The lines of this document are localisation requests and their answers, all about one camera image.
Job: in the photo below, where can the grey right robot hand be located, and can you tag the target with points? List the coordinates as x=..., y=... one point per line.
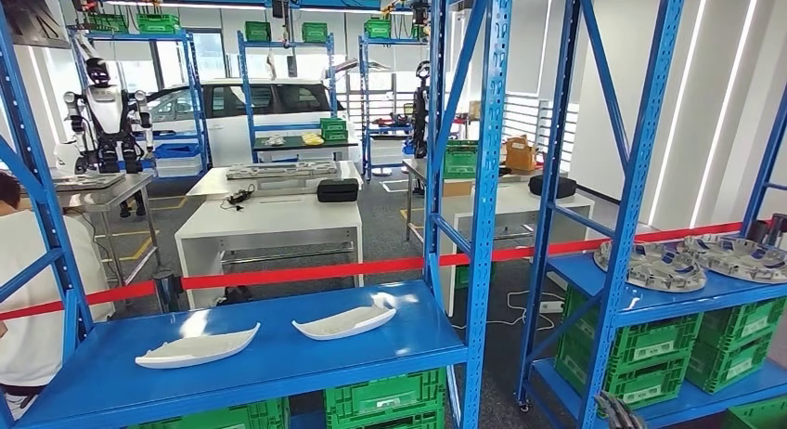
x=618, y=417

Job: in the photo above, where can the white part with orange writing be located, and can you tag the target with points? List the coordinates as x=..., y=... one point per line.
x=344, y=324

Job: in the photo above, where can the blue steel shelf rack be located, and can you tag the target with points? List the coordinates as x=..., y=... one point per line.
x=246, y=358
x=246, y=94
x=364, y=106
x=195, y=100
x=575, y=272

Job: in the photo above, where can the grey metal casting part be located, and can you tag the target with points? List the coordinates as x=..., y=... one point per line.
x=738, y=259
x=652, y=267

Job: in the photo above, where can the white plastic trim part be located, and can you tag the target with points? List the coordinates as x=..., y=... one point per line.
x=197, y=351

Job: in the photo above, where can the white work table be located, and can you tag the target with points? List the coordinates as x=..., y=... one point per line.
x=522, y=205
x=264, y=220

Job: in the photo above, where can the black zip case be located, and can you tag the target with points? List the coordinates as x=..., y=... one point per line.
x=338, y=190
x=553, y=187

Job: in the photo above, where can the brown cardboard box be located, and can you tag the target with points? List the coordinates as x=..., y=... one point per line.
x=519, y=155

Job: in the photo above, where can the white slatted rack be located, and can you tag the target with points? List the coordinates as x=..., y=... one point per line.
x=541, y=128

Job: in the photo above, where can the large green plastic crate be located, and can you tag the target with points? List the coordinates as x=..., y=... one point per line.
x=460, y=162

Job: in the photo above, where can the red barrier belt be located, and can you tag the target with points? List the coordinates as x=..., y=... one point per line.
x=277, y=277

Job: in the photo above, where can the black bag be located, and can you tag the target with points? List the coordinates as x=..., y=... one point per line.
x=237, y=296

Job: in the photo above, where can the stacked small green crates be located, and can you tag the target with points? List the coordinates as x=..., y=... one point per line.
x=334, y=130

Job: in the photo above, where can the yellow parts pile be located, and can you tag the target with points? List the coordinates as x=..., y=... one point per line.
x=313, y=139

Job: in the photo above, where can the grey moulded tray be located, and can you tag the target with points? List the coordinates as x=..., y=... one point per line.
x=283, y=170
x=92, y=181

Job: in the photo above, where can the dark green topped table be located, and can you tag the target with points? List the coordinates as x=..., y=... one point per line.
x=295, y=147

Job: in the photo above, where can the small white parts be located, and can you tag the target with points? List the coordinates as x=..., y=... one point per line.
x=275, y=141

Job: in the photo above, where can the white car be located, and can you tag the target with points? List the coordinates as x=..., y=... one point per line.
x=227, y=134

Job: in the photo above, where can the white storage bin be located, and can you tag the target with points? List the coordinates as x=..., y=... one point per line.
x=178, y=168

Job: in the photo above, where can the blue storage bin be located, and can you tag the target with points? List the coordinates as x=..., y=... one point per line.
x=178, y=151

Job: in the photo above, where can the person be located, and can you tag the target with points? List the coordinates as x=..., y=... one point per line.
x=43, y=303

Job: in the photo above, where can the white and black humanoid robot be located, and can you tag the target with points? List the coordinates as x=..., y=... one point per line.
x=104, y=115

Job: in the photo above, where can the white container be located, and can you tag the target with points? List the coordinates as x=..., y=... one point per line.
x=64, y=158

